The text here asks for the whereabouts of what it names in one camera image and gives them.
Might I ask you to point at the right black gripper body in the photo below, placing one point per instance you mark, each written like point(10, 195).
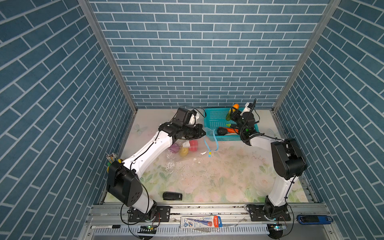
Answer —
point(238, 119)

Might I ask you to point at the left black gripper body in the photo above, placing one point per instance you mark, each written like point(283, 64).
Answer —
point(190, 132)

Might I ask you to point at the purple toy onion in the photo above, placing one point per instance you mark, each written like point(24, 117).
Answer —
point(174, 148)

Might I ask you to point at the clear zip top bag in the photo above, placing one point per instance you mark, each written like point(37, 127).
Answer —
point(167, 164)

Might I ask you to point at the red toy pepper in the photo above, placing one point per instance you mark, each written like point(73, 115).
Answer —
point(193, 145)

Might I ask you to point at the yellow toy potato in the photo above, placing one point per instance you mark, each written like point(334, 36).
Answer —
point(183, 152)

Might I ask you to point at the teal plastic basket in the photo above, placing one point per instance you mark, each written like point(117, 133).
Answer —
point(216, 117)

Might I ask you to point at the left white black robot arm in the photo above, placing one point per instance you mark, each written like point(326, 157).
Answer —
point(123, 180)

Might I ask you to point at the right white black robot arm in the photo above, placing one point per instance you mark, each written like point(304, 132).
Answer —
point(288, 160)

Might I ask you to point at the orange toy carrot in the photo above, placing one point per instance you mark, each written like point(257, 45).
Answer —
point(232, 131)

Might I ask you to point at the black rectangular device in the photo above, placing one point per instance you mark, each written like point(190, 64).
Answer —
point(172, 196)

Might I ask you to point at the yellow pen cup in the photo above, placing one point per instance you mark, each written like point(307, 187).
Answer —
point(111, 158)

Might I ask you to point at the toothbrush blister package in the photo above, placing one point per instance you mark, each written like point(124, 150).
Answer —
point(201, 222)

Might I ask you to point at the blue black tool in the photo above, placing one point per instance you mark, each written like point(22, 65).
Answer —
point(314, 220)

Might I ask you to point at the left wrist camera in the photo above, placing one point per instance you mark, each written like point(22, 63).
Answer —
point(185, 117)

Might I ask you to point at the aluminium mounting rail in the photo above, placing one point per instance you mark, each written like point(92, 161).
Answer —
point(240, 221)

